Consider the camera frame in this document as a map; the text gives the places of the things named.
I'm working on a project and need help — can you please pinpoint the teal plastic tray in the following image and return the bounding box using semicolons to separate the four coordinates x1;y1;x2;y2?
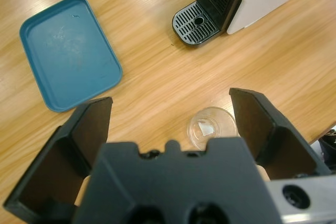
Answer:
19;0;123;113

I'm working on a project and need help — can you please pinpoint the clear drinking glass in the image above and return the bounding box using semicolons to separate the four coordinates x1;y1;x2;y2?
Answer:
186;106;238;149

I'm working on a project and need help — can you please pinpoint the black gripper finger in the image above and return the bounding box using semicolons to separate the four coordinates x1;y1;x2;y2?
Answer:
229;88;332;182
4;97;113;224

